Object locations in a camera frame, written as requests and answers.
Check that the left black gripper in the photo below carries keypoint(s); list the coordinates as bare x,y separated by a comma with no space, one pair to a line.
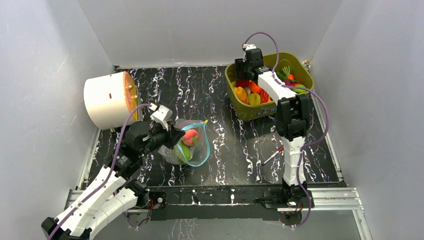
173,135

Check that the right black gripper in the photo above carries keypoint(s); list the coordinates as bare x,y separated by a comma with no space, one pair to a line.
243,69

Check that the pink toy peach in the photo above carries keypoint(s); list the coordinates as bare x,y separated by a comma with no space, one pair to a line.
190,138

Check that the green toy leaf vegetable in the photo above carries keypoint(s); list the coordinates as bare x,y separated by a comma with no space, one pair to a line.
183,152

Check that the clear zip top bag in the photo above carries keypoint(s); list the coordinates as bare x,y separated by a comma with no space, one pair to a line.
193,148

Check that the red toy apple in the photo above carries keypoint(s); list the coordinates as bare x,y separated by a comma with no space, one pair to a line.
242,83

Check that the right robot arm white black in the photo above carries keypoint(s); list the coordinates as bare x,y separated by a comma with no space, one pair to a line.
292,124

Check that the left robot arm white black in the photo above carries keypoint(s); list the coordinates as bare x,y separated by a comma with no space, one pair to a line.
112,192

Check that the orange toy tangerine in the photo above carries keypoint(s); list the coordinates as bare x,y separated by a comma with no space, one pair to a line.
254,88

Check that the orange toy carrot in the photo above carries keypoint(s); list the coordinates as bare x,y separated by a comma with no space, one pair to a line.
287,71

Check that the olive green plastic bin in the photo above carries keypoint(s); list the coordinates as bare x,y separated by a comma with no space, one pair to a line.
246,112

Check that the lime green toy fruit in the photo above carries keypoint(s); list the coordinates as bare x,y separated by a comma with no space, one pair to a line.
299,89

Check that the white cylindrical appliance orange lid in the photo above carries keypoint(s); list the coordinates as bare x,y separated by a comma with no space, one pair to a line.
109,99

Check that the red white marker pen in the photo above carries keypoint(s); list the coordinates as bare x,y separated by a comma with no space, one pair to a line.
278,151

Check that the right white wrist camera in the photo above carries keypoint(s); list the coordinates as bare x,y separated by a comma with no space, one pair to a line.
246,47

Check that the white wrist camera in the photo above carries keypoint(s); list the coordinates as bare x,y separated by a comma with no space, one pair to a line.
246,47
161,114

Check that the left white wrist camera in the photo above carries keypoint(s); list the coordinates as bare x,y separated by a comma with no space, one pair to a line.
161,114

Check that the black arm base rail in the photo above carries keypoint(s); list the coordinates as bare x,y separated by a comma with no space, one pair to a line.
223,202

